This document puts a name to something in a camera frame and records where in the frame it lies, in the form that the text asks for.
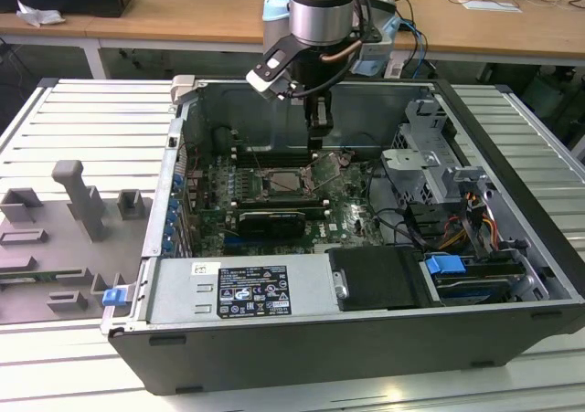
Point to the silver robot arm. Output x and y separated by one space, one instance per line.
320 10

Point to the wooden desk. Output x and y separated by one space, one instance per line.
183 19

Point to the black open PC case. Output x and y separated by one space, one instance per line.
320 357

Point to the black RAM slot bank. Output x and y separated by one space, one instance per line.
279 206
269 158

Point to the blue plastic case latch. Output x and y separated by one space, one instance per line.
113 297

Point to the blue expansion slot clips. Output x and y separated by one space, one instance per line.
173 220

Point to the crumpled white paper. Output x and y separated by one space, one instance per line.
41 15

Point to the CPU socket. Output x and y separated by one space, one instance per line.
262 188

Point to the black graphics card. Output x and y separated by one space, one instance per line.
274 225

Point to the grey power supply unit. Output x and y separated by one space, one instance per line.
183 293

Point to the hard disk in blue carrier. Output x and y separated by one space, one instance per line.
443 264

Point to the green motherboard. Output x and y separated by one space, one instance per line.
347 220

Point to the grey metal drive cage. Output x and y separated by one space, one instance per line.
411 161

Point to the black round board component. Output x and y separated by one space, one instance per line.
223 138

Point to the grey parts rack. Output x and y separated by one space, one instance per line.
45 247

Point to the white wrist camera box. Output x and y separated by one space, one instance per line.
267 76

